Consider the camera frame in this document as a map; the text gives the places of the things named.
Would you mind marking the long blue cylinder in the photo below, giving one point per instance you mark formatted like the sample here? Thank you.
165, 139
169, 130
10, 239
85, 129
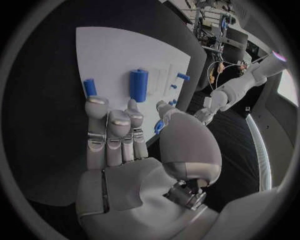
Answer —
138, 85

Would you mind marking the small blue peg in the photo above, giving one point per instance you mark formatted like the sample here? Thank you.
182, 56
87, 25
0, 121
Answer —
173, 86

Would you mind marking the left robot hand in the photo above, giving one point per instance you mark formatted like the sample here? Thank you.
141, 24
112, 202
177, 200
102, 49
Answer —
204, 115

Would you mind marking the workshop equipment rack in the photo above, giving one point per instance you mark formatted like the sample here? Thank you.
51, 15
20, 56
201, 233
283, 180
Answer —
211, 28

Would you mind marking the white task board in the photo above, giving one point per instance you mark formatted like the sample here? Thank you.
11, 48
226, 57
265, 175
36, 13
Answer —
117, 56

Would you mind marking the blue gear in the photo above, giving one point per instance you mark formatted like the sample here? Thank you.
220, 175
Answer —
159, 127

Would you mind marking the long blue peg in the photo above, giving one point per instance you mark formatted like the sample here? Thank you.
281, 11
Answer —
183, 76

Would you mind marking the small blue plug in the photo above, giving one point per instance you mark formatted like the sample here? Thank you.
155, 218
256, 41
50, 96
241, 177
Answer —
175, 101

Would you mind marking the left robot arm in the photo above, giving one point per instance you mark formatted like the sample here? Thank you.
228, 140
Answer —
243, 82

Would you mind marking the short blue cylinder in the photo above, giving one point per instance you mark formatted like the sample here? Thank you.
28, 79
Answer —
90, 87

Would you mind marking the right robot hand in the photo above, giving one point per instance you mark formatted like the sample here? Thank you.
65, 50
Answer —
131, 187

